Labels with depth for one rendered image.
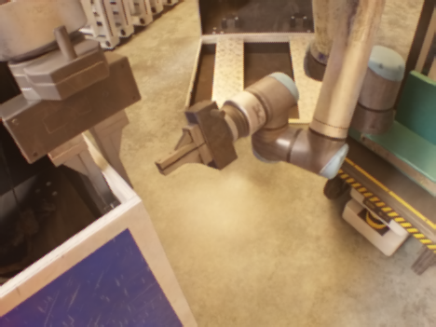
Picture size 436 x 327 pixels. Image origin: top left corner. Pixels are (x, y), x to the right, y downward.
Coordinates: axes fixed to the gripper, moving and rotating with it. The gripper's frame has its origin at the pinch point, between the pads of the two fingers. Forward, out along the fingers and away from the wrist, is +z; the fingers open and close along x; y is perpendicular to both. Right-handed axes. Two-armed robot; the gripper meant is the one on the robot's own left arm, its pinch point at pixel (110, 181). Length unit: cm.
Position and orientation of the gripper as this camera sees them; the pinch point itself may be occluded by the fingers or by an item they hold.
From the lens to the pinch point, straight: 39.7
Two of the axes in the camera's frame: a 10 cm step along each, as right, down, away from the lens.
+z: 1.9, 7.6, 6.2
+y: -6.4, -3.8, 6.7
